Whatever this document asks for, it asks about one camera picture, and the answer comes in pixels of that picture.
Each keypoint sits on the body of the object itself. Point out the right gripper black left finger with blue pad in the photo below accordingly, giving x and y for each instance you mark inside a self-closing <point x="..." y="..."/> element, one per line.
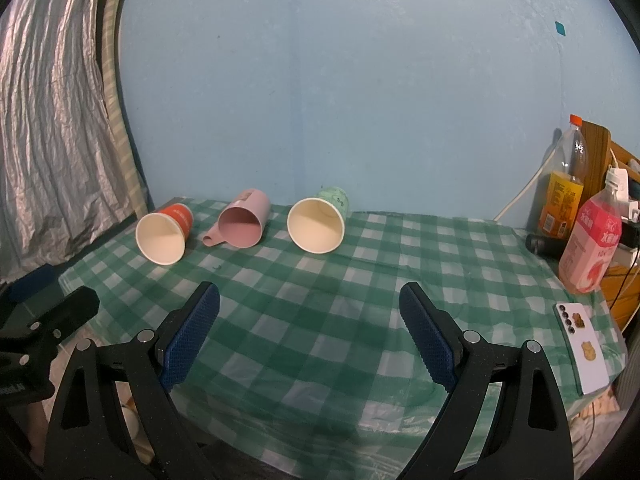
<point x="88" y="437"/>

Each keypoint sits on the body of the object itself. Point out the green paper cup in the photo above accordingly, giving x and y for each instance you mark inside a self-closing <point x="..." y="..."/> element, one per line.
<point x="317" y="224"/>

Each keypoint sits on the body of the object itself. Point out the orange paper cup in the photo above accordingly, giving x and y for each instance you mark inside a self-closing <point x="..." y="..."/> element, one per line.
<point x="161" y="236"/>

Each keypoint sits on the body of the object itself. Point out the white smartphone with stickers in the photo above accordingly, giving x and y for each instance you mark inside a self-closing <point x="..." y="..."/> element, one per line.
<point x="588" y="359"/>

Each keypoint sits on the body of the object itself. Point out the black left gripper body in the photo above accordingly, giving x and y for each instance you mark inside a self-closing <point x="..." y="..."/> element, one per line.
<point x="27" y="352"/>

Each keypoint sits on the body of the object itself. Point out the black cylindrical object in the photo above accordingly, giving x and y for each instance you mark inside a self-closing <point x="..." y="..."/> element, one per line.
<point x="545" y="246"/>

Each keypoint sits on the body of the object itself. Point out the pink drink bottle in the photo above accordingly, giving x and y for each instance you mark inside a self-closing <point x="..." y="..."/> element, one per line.
<point x="594" y="239"/>

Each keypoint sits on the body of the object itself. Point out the green white checkered tablecloth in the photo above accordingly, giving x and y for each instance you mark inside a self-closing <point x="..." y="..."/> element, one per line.
<point x="309" y="366"/>

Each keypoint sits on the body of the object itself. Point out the orange juice bottle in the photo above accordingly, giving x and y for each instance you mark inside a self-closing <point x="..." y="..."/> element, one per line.
<point x="565" y="182"/>

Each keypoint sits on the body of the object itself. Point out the silver foil curtain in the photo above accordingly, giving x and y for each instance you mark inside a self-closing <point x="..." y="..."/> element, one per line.
<point x="61" y="185"/>

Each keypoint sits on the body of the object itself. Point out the white power adapter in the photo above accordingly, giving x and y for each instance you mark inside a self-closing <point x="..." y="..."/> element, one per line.
<point x="627" y="205"/>

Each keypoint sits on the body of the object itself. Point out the pink plastic mug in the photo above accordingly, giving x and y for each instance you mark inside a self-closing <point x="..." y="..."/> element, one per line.
<point x="242" y="223"/>

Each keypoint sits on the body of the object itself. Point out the wooden furniture piece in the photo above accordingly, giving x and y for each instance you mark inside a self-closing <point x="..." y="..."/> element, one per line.
<point x="603" y="153"/>

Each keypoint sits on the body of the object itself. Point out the green striped fabric strip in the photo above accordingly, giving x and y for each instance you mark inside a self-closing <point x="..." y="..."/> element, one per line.
<point x="114" y="103"/>

